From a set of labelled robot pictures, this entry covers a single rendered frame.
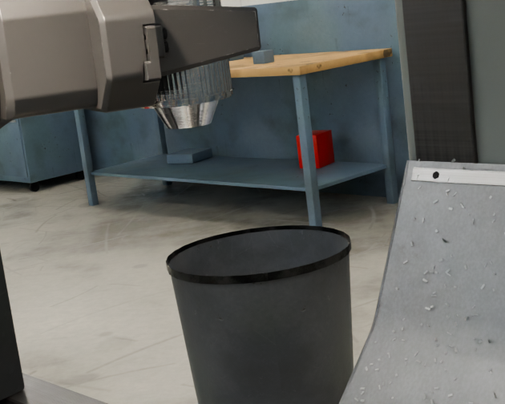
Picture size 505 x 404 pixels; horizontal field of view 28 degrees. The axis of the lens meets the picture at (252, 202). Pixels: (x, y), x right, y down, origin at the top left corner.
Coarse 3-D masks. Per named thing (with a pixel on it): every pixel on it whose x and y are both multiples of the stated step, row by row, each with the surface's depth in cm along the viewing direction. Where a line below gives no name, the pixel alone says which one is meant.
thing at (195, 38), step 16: (160, 16) 45; (176, 16) 45; (192, 16) 46; (208, 16) 46; (224, 16) 46; (240, 16) 47; (256, 16) 47; (160, 32) 44; (176, 32) 46; (192, 32) 46; (208, 32) 46; (224, 32) 47; (240, 32) 47; (256, 32) 47; (160, 48) 45; (176, 48) 46; (192, 48) 46; (208, 48) 46; (224, 48) 47; (240, 48) 47; (256, 48) 47; (160, 64) 45; (176, 64) 46; (192, 64) 46
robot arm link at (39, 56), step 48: (0, 0) 42; (48, 0) 42; (96, 0) 42; (144, 0) 42; (0, 48) 42; (48, 48) 42; (96, 48) 42; (144, 48) 42; (0, 96) 43; (48, 96) 42; (96, 96) 43; (144, 96) 43
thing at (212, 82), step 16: (160, 0) 46; (176, 0) 46; (192, 0) 47; (208, 0) 47; (208, 64) 47; (224, 64) 48; (160, 80) 47; (176, 80) 47; (192, 80) 47; (208, 80) 48; (224, 80) 48; (160, 96) 47; (176, 96) 47; (192, 96) 47; (208, 96) 48; (224, 96) 48
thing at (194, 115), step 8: (200, 104) 48; (208, 104) 49; (216, 104) 49; (160, 112) 49; (168, 112) 48; (176, 112) 48; (184, 112) 48; (192, 112) 48; (200, 112) 48; (208, 112) 49; (168, 120) 49; (176, 120) 49; (184, 120) 48; (192, 120) 49; (200, 120) 49; (208, 120) 49; (168, 128) 49; (176, 128) 49
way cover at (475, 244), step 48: (432, 192) 85; (480, 192) 81; (432, 240) 84; (480, 240) 80; (384, 288) 86; (432, 288) 82; (384, 336) 84; (432, 336) 81; (480, 336) 78; (432, 384) 79; (480, 384) 76
